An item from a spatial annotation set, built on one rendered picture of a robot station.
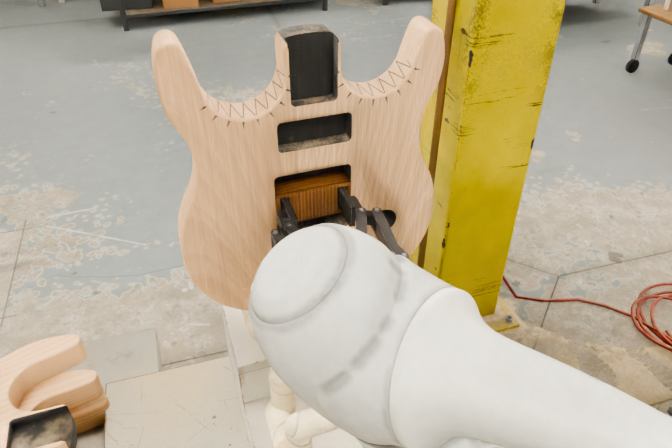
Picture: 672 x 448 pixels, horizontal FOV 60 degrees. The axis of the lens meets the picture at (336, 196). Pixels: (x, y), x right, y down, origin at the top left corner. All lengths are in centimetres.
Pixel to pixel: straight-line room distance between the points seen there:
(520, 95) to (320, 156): 119
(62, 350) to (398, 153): 60
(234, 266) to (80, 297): 192
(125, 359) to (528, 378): 91
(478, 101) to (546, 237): 127
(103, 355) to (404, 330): 89
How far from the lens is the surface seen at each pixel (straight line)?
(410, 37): 72
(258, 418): 88
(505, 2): 168
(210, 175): 69
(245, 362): 84
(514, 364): 35
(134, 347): 117
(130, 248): 284
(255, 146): 68
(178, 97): 64
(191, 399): 103
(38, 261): 293
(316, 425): 75
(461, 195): 193
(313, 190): 74
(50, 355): 102
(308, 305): 33
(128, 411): 105
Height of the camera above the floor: 175
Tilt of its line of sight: 36 degrees down
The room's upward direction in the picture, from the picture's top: straight up
